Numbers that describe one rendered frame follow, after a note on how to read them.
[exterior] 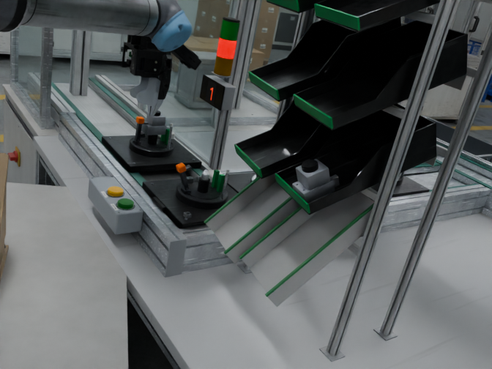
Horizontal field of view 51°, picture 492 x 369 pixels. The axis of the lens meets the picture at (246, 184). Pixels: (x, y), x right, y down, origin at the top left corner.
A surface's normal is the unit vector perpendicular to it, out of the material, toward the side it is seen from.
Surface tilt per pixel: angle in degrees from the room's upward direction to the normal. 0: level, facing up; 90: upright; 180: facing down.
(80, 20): 122
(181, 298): 0
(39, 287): 0
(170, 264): 90
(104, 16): 101
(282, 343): 0
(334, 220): 45
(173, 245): 90
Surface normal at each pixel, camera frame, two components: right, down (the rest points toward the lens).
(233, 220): -0.50, -0.63
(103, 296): 0.18, -0.90
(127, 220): 0.54, 0.43
